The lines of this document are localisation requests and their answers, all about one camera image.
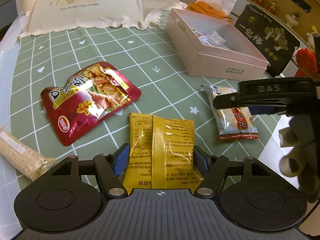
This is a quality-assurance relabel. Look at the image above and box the rice cracker packet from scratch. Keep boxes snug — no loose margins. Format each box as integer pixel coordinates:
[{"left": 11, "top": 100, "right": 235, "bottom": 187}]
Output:
[{"left": 202, "top": 85, "right": 259, "bottom": 141}]

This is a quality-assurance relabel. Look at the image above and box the yellow snack packet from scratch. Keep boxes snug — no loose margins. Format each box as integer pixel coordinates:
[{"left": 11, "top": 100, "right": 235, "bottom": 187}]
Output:
[{"left": 123, "top": 113, "right": 203, "bottom": 192}]

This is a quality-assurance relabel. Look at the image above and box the red foil snack bag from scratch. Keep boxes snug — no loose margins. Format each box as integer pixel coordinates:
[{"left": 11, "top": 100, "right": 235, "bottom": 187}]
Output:
[{"left": 41, "top": 61, "right": 142, "bottom": 146}]

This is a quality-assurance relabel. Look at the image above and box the beige grain bar packet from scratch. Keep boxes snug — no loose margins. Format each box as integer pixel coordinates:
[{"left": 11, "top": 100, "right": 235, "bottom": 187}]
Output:
[{"left": 0, "top": 125, "right": 55, "bottom": 181}]

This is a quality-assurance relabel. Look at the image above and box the silver grey snack packet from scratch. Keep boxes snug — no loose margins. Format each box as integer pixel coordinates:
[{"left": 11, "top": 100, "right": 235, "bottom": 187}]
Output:
[{"left": 190, "top": 27, "right": 232, "bottom": 50}]

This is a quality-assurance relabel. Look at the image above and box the grey gloved right hand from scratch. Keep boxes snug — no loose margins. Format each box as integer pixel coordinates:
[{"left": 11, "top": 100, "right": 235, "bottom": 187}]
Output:
[{"left": 279, "top": 114, "right": 319, "bottom": 203}]

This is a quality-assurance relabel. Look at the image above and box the red plush monkey toy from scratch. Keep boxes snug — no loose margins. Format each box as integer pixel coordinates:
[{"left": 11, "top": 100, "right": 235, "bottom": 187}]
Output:
[{"left": 293, "top": 48, "right": 319, "bottom": 80}]

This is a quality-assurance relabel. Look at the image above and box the black plum snack bag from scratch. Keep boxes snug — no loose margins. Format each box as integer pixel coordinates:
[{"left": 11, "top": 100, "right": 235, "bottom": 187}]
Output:
[{"left": 234, "top": 4, "right": 300, "bottom": 77}]

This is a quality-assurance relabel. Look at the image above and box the green checked tablecloth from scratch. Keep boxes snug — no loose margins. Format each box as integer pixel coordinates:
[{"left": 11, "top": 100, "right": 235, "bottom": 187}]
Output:
[{"left": 1, "top": 11, "right": 280, "bottom": 161}]

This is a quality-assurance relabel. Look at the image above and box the pink cardboard box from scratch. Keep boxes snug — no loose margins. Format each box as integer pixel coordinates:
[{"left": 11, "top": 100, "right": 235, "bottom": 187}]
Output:
[{"left": 165, "top": 9, "right": 269, "bottom": 80}]

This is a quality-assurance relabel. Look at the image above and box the orange tissue box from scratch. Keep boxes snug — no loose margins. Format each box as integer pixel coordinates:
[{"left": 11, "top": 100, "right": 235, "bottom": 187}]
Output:
[{"left": 186, "top": 0, "right": 237, "bottom": 23}]

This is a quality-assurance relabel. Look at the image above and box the cream mesh food cover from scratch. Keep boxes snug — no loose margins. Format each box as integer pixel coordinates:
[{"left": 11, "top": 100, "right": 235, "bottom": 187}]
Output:
[{"left": 21, "top": 0, "right": 183, "bottom": 36}]

